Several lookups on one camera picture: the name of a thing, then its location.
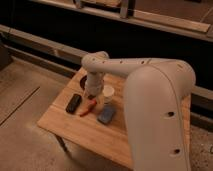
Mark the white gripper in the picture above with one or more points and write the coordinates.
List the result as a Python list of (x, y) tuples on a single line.
[(94, 85)]

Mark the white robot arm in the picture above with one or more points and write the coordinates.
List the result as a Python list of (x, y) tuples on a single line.
[(153, 91)]

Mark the white paper cup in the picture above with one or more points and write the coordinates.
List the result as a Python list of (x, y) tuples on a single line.
[(108, 93)]

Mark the black rectangular device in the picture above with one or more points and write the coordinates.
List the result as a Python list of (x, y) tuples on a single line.
[(73, 103)]

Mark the blue sponge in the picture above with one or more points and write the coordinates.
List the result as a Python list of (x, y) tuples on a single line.
[(106, 114)]

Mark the wooden table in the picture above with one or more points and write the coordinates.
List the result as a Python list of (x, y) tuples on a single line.
[(108, 141)]

